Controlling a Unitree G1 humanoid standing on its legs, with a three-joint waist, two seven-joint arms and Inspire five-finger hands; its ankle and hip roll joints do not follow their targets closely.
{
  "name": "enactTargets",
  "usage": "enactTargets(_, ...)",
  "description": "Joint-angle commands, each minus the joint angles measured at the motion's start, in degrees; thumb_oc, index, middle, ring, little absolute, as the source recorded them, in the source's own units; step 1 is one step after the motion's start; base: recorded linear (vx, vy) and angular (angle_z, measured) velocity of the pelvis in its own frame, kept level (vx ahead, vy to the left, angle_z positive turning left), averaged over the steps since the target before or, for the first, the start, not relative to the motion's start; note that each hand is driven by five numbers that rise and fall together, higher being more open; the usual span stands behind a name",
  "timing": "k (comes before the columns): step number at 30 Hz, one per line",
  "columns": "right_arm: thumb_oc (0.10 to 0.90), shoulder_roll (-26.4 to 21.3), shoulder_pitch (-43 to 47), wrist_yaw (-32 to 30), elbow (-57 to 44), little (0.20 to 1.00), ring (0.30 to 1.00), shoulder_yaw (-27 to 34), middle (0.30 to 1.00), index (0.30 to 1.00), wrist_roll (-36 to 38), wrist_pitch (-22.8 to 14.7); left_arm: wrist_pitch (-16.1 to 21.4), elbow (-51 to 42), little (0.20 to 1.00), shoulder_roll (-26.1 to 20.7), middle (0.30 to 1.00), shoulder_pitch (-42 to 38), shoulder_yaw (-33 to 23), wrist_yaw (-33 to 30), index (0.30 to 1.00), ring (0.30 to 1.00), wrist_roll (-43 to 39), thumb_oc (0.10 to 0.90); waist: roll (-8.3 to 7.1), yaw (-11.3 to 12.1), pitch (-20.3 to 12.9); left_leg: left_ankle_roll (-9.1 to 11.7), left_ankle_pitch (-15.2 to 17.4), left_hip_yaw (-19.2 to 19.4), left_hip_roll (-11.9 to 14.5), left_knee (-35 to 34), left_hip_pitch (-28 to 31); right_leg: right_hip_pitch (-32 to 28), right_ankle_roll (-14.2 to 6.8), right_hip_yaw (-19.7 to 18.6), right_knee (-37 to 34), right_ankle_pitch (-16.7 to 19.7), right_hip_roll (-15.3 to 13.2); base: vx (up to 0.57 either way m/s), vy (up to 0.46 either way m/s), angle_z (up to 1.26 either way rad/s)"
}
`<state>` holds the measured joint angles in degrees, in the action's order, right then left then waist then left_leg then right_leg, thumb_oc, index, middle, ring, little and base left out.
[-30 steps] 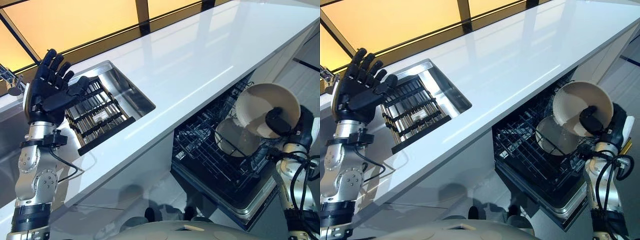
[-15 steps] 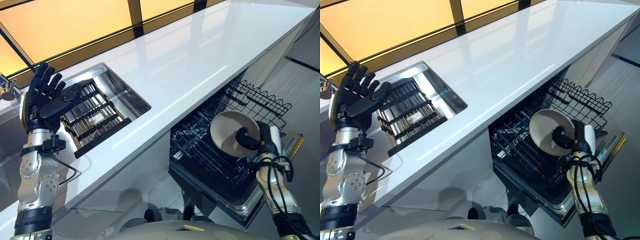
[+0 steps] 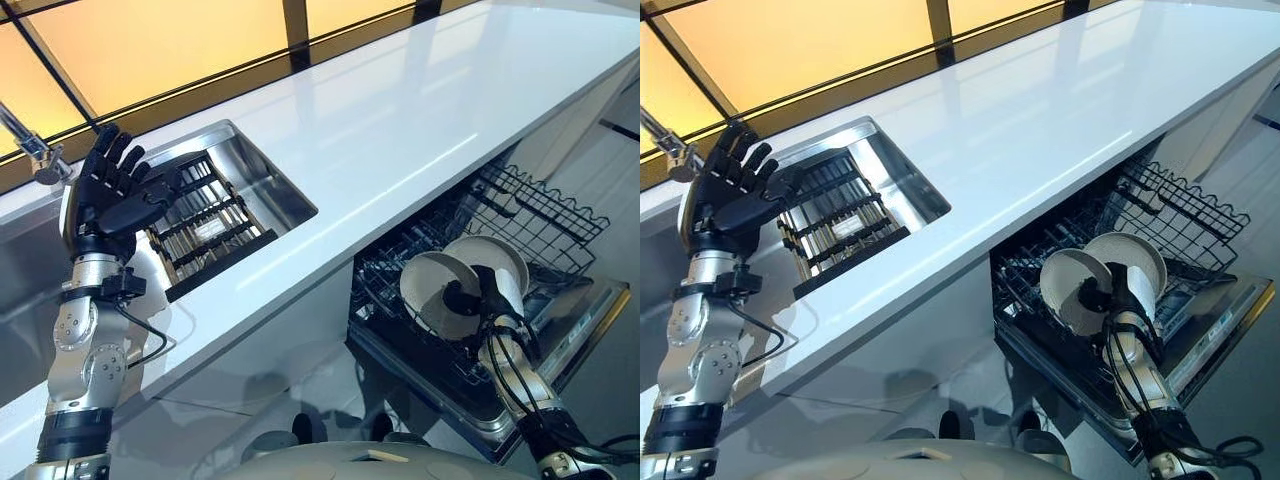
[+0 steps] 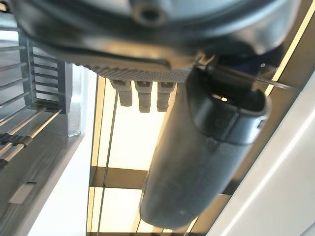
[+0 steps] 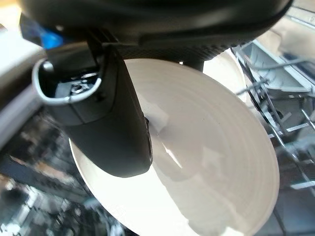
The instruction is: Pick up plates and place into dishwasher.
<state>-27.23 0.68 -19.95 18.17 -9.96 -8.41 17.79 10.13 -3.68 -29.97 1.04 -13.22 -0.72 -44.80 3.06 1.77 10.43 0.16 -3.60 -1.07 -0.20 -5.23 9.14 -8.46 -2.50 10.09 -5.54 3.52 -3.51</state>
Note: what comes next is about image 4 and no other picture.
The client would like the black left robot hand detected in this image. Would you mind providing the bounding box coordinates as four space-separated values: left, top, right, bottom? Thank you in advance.
12 0 301 228

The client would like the grey dishwasher door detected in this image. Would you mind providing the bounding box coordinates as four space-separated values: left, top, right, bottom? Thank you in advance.
0 108 83 236

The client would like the white cabinet panel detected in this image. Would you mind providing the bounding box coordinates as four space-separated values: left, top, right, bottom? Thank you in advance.
209 80 315 236

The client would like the dark slatted cutlery basket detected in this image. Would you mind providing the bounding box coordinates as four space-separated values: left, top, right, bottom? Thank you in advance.
26 39 67 115

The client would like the grey wire dishwasher rack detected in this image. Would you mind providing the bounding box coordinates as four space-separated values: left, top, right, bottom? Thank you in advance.
0 26 62 169

